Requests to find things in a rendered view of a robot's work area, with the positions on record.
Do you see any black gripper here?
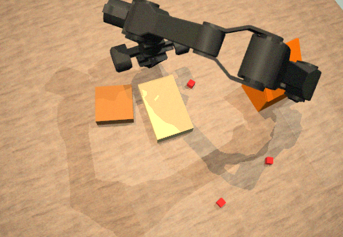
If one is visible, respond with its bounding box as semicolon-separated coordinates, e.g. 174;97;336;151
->
109;39;190;73

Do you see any red cube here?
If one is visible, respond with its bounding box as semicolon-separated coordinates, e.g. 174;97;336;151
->
216;198;226;207
187;79;195;89
265;157;273;165

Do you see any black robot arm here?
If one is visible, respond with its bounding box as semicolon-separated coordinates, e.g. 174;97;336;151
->
102;0;322;103

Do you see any pale yellow board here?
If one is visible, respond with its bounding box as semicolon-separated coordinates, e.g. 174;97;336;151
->
138;75;194;143

